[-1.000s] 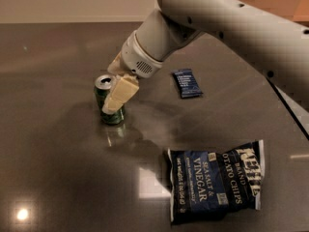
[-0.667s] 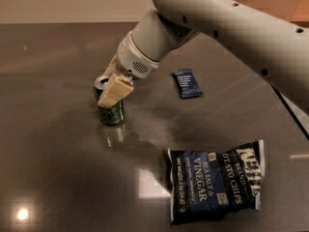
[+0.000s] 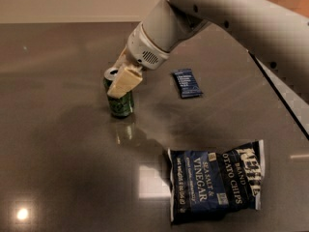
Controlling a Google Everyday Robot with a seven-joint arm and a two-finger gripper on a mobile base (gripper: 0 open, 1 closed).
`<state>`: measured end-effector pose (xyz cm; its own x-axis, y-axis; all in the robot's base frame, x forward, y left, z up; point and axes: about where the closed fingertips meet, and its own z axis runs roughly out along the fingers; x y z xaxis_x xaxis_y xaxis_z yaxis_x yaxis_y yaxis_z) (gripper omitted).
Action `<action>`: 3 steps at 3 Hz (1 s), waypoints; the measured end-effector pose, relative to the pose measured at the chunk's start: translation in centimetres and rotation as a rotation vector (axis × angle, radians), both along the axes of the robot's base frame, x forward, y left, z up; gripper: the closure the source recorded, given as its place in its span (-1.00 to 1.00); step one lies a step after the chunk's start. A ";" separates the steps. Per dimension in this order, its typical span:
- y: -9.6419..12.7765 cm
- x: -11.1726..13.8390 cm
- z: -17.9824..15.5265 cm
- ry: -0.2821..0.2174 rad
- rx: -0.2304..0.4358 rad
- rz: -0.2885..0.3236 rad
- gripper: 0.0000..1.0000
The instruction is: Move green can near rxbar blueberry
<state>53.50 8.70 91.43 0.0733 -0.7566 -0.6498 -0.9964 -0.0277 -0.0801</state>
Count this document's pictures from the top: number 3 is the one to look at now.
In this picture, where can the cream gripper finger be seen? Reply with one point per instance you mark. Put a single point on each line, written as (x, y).
(127, 78)
(122, 59)

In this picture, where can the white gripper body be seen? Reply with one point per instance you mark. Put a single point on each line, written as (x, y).
(143, 51)

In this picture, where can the green soda can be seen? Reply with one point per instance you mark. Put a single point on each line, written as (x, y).
(123, 106)

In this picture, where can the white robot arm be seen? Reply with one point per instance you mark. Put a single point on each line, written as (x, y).
(276, 36)

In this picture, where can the blue rxbar blueberry bar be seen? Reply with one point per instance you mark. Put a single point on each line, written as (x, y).
(187, 83)

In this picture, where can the blue kettle chips bag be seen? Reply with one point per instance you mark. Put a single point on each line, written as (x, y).
(209, 185)

